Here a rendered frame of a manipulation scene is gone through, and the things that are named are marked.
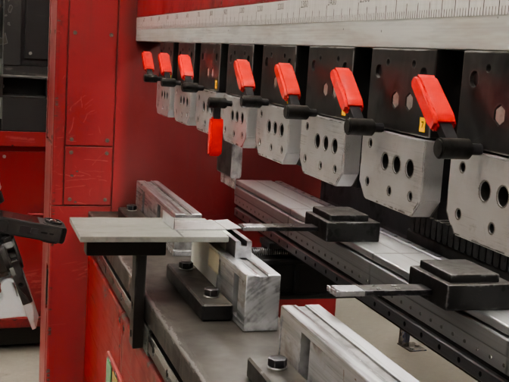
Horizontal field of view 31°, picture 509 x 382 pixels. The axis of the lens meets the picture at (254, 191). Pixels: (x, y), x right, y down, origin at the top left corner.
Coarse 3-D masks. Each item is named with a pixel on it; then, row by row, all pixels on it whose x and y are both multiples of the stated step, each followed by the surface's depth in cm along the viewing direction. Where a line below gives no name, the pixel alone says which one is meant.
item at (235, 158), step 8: (224, 144) 171; (232, 144) 166; (224, 152) 171; (232, 152) 167; (240, 152) 167; (224, 160) 171; (232, 160) 167; (240, 160) 167; (224, 168) 171; (232, 168) 167; (240, 168) 168; (224, 176) 174; (232, 176) 167; (240, 176) 168; (232, 184) 169
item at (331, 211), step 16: (320, 208) 180; (336, 208) 181; (352, 208) 183; (240, 224) 175; (256, 224) 176; (272, 224) 177; (288, 224) 178; (304, 224) 179; (320, 224) 176; (336, 224) 173; (352, 224) 174; (368, 224) 175; (336, 240) 174; (352, 240) 175; (368, 240) 176
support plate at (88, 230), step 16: (80, 224) 167; (96, 224) 168; (112, 224) 169; (128, 224) 170; (144, 224) 171; (160, 224) 172; (80, 240) 157; (96, 240) 158; (112, 240) 159; (128, 240) 160; (144, 240) 160; (160, 240) 161; (176, 240) 162; (192, 240) 163; (208, 240) 164; (224, 240) 165
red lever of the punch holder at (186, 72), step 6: (180, 60) 177; (186, 60) 176; (180, 66) 176; (186, 66) 175; (180, 72) 176; (186, 72) 174; (192, 72) 175; (186, 78) 174; (192, 78) 175; (186, 84) 172; (192, 84) 172; (186, 90) 172; (192, 90) 172; (198, 90) 173
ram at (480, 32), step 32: (160, 0) 217; (192, 0) 185; (224, 0) 162; (256, 0) 144; (160, 32) 216; (192, 32) 184; (224, 32) 161; (256, 32) 143; (288, 32) 129; (320, 32) 117; (352, 32) 107; (384, 32) 99; (416, 32) 92; (448, 32) 86; (480, 32) 80
